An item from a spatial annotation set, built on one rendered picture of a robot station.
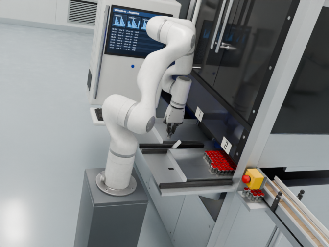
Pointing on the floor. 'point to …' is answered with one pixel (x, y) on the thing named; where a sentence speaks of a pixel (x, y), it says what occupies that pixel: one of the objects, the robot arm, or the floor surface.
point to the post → (268, 112)
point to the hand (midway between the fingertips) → (171, 129)
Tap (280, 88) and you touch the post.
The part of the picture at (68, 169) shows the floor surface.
